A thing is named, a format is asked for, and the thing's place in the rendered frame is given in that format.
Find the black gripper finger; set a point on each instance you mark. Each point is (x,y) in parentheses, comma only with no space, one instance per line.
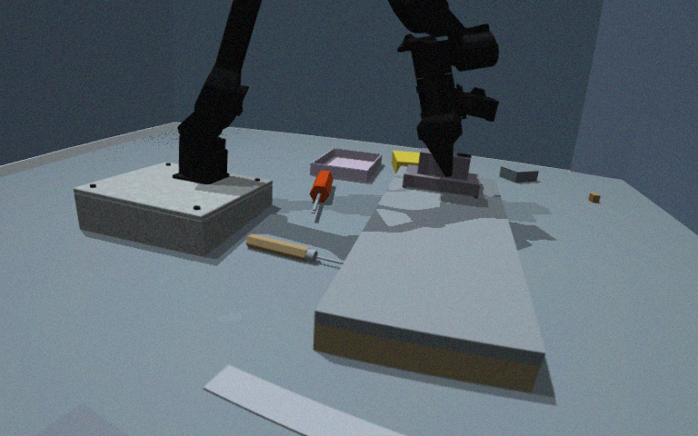
(442,150)

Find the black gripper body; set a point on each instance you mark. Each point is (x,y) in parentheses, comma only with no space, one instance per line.
(438,107)

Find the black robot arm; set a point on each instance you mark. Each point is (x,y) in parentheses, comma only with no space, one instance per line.
(202,154)

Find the grey rectangular panel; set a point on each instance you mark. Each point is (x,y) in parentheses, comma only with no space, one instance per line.
(434,285)

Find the yellow rectangular block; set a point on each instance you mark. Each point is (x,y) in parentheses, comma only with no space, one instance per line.
(404,158)

